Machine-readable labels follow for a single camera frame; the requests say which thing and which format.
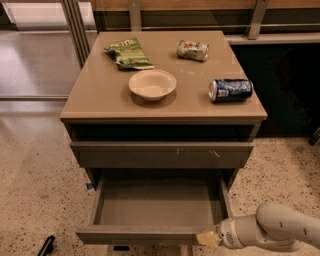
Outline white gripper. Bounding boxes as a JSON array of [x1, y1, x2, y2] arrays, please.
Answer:
[[196, 217, 244, 249]]

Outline grey drawer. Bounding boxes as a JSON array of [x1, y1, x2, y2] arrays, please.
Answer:
[[71, 141, 253, 169], [76, 175, 232, 246]]

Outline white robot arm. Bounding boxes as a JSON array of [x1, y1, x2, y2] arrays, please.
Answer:
[[196, 202, 320, 252]]

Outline grey top drawer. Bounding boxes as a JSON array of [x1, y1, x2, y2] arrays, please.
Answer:
[[71, 141, 253, 169]]

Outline grey drawer cabinet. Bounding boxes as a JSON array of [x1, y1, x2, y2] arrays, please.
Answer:
[[61, 31, 267, 183]]

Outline blue tape piece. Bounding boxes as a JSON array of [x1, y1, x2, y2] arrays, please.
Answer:
[[86, 183, 93, 190]]

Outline blue soda can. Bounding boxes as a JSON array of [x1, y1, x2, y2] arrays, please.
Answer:
[[208, 79, 253, 103]]

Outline black object on floor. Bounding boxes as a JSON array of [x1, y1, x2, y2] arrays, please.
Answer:
[[37, 235, 55, 256]]

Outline white bowl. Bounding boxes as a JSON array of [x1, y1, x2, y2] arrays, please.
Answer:
[[128, 70, 177, 101]]

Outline crushed white green can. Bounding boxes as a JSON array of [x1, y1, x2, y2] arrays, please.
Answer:
[[176, 40, 209, 62]]

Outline green chip bag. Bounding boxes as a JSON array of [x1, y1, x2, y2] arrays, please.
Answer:
[[104, 38, 154, 70]]

